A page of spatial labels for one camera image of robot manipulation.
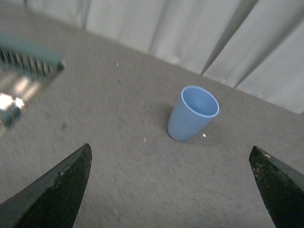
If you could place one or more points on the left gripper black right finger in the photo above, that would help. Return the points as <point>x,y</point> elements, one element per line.
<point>281,188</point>

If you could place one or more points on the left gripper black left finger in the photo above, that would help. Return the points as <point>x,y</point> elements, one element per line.
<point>54,199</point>

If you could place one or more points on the light blue plastic cup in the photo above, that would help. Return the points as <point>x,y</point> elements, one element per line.
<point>193,111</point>

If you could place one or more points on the teal and metal rack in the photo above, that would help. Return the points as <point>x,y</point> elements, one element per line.
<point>25,70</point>

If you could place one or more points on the white pleated curtain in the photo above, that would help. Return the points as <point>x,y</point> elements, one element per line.
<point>255,46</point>

